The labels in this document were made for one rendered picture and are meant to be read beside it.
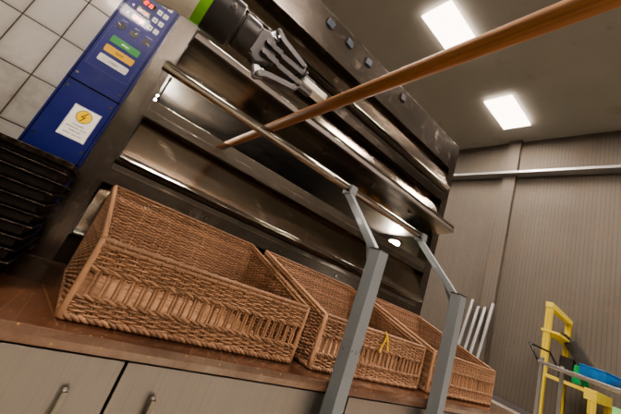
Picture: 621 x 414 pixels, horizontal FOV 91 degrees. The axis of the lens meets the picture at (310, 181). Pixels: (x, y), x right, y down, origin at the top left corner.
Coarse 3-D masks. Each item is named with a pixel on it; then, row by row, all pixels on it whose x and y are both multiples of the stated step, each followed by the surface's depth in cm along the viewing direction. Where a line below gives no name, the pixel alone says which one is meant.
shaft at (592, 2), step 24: (576, 0) 34; (600, 0) 33; (528, 24) 38; (552, 24) 37; (456, 48) 46; (480, 48) 43; (504, 48) 42; (408, 72) 53; (432, 72) 50; (336, 96) 69; (360, 96) 63; (288, 120) 86
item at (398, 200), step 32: (192, 64) 116; (224, 64) 112; (224, 96) 128; (256, 96) 123; (288, 128) 137; (320, 128) 134; (320, 160) 154; (352, 160) 148; (384, 192) 168; (416, 224) 195
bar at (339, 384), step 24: (168, 72) 79; (216, 96) 85; (240, 120) 90; (288, 144) 98; (312, 168) 105; (360, 192) 115; (360, 216) 102; (384, 264) 88; (432, 264) 127; (360, 288) 86; (360, 312) 82; (456, 312) 110; (360, 336) 82; (456, 336) 108; (336, 360) 81; (336, 384) 78; (432, 384) 105; (336, 408) 76; (432, 408) 101
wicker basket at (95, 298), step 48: (96, 240) 61; (144, 240) 99; (192, 240) 110; (240, 240) 123; (96, 288) 77; (144, 288) 62; (192, 288) 67; (240, 288) 73; (288, 288) 95; (192, 336) 67; (240, 336) 74; (288, 336) 86
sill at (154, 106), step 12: (156, 108) 110; (168, 120) 112; (180, 120) 114; (192, 132) 117; (204, 132) 119; (216, 144) 122; (240, 156) 128; (252, 168) 131; (264, 168) 134; (276, 180) 137; (300, 192) 144; (324, 204) 153; (336, 216) 157; (384, 240) 177; (396, 252) 183; (408, 252) 190; (420, 264) 196
